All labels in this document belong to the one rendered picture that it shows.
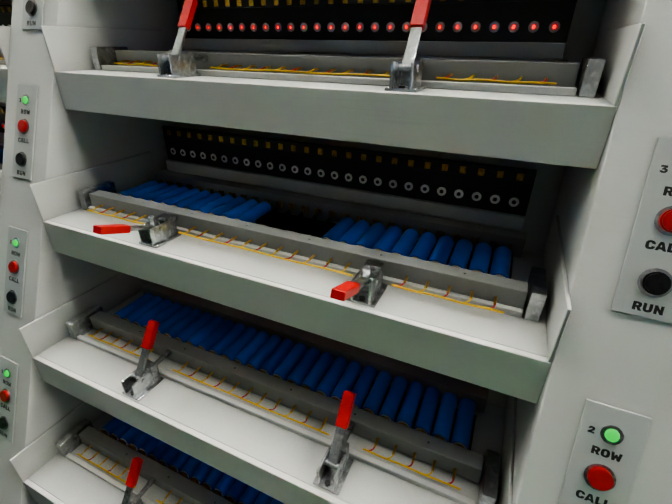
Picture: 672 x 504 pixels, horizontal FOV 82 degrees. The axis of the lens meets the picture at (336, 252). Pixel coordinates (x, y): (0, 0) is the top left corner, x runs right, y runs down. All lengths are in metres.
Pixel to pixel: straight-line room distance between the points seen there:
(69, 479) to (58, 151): 0.47
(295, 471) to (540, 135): 0.39
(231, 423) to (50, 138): 0.43
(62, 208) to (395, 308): 0.48
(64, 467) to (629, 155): 0.79
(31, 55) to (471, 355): 0.64
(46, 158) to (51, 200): 0.05
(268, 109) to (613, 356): 0.36
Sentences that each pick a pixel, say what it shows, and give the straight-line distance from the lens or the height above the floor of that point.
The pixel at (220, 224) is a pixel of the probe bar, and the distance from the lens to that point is 0.48.
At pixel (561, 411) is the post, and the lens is 0.36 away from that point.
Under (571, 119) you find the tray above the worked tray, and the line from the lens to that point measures 0.35.
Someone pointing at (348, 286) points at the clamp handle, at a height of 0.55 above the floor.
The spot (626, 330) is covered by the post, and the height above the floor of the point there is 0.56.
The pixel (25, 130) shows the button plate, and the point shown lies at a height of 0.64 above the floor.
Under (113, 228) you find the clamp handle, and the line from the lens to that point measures 0.46.
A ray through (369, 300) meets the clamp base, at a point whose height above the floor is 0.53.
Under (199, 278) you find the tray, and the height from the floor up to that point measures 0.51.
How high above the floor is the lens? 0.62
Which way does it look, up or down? 7 degrees down
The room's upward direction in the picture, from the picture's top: 10 degrees clockwise
